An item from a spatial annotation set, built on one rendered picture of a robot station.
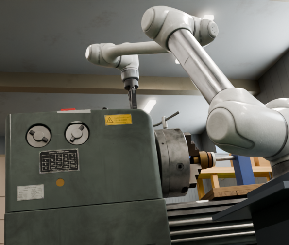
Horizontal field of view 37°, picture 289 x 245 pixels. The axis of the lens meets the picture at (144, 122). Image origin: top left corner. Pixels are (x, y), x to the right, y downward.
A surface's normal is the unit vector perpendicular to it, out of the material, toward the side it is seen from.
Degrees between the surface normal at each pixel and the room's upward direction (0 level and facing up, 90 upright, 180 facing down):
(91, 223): 90
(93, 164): 90
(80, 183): 90
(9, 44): 180
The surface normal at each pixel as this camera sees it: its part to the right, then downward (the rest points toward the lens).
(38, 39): 0.12, 0.92
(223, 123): -0.79, -0.04
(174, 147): 0.11, -0.50
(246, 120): 0.21, -0.21
